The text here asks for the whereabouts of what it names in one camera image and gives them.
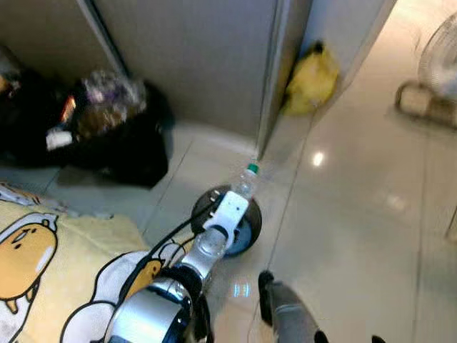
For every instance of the round black floor base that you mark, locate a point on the round black floor base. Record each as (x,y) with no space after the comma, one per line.
(246,229)

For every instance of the black bag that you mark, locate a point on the black bag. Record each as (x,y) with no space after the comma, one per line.
(136,153)

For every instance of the yellow plastic bag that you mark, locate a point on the yellow plastic bag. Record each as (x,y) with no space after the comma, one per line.
(313,82)

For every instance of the small white packet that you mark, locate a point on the small white packet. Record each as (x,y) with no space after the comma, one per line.
(58,138)

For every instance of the clear bag of rubbish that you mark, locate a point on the clear bag of rubbish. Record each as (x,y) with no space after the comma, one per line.
(107,103)

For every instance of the clear green-capped plastic bottle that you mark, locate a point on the clear green-capped plastic bottle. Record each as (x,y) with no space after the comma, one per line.
(247,182)

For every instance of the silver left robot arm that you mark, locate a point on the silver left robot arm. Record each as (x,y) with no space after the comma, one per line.
(153,311)

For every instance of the yellow cartoon print blanket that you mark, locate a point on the yellow cartoon print blanket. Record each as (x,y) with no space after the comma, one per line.
(71,264)

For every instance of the grey wardrobe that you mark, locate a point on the grey wardrobe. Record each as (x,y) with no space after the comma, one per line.
(200,57)

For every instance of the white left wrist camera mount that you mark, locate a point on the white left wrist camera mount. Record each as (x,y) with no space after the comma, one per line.
(227,209)

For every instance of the beige standing fan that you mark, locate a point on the beige standing fan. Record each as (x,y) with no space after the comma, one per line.
(437,64)

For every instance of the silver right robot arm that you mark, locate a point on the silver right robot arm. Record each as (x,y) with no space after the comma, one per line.
(289,314)

